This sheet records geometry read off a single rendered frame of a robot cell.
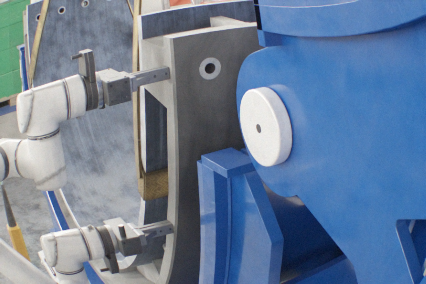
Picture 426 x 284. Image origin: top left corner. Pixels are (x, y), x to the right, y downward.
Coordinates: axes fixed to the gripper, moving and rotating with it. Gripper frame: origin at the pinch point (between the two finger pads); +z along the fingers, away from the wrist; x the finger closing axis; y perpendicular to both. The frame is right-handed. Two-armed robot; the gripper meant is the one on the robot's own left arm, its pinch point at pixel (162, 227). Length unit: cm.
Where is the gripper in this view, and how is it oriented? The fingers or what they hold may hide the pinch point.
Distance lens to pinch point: 165.5
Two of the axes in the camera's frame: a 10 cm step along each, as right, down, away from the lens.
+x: -4.2, -2.4, 8.7
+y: -1.0, -9.5, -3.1
